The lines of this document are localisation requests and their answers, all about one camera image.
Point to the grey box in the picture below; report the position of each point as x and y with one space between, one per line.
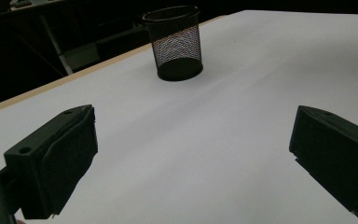
82 56

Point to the white metal stand post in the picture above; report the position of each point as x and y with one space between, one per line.
54 42

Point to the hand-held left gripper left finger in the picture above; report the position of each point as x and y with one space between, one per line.
56 165

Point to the light background shelf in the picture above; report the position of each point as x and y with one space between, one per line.
37 3

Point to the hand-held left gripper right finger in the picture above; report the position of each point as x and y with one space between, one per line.
335 155

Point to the black mesh pen holder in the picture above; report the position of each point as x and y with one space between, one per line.
180 70

